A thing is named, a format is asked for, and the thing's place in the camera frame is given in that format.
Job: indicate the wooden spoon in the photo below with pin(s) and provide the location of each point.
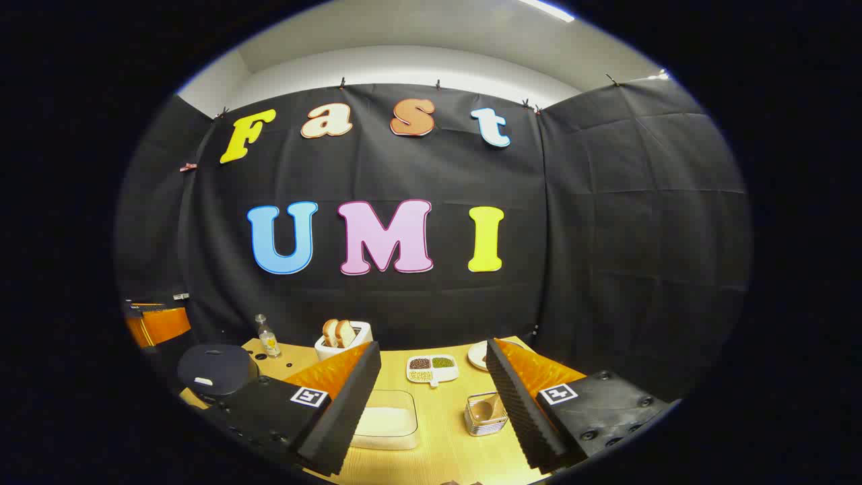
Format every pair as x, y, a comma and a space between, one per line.
483, 407

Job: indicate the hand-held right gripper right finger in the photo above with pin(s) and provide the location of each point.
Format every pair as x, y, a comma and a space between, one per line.
525, 417

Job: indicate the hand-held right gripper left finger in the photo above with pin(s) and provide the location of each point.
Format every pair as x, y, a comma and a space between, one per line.
343, 417

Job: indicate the white toaster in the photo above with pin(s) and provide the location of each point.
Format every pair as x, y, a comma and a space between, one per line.
326, 352

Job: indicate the white divided grain dish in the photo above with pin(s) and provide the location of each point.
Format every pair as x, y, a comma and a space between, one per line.
432, 378

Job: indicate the toasted bread slice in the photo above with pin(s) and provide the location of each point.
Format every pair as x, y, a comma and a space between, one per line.
345, 334
329, 333

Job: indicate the clear container of white rice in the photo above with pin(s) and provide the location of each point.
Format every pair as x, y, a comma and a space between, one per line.
387, 421

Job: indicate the small white round plate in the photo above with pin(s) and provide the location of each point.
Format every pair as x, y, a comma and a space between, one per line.
478, 355

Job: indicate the black backdrop cloth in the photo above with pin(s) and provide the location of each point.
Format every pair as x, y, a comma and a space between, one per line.
606, 236

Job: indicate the small clear glass bottle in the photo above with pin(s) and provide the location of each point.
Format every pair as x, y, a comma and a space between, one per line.
269, 340

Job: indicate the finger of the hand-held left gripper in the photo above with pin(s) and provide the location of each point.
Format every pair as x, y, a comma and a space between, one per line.
165, 325

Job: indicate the dark navy rice cooker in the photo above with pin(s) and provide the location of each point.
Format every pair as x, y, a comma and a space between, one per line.
215, 369

